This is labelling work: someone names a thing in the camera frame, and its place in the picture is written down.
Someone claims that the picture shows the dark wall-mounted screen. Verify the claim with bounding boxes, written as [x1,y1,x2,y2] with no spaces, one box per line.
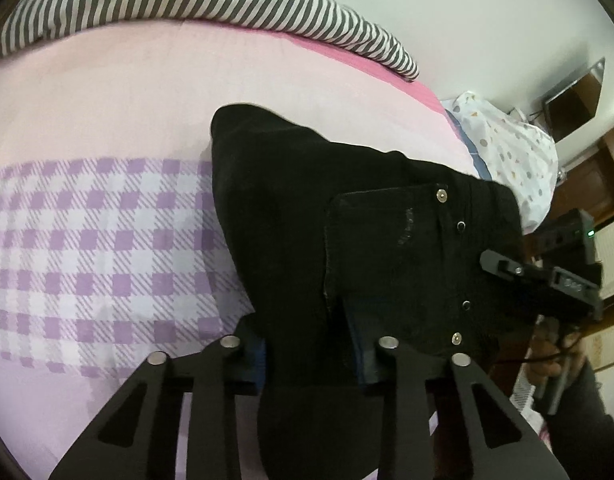
[541,57,606,144]

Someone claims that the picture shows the white radiator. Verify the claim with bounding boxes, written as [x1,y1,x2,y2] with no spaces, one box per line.
[593,220,614,302]

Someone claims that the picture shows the brown wooden furniture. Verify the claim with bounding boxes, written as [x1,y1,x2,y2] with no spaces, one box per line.
[554,120,614,223]

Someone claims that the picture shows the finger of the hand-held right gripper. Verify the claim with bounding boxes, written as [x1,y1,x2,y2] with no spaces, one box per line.
[479,249,556,288]

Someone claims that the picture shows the pink purple checkered bed sheet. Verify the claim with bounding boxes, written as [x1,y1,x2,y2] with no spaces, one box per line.
[0,15,548,480]

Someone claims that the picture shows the black cable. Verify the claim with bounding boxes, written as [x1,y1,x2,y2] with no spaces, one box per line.
[489,327,582,367]

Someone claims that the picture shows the white dotted pillow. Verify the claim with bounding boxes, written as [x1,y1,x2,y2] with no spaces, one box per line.
[449,91,560,235]

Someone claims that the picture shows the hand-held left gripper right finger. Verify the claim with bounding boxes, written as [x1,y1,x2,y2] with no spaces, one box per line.
[341,296,572,480]

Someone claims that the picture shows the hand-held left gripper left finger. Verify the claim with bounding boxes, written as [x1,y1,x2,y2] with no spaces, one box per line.
[48,316,267,480]

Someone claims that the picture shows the black pants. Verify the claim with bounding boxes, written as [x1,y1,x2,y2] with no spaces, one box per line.
[209,103,528,480]

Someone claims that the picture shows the person's right hand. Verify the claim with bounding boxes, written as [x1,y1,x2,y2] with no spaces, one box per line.
[524,312,590,393]

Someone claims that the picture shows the grey white striped blanket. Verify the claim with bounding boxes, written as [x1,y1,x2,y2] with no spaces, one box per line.
[0,0,420,82]

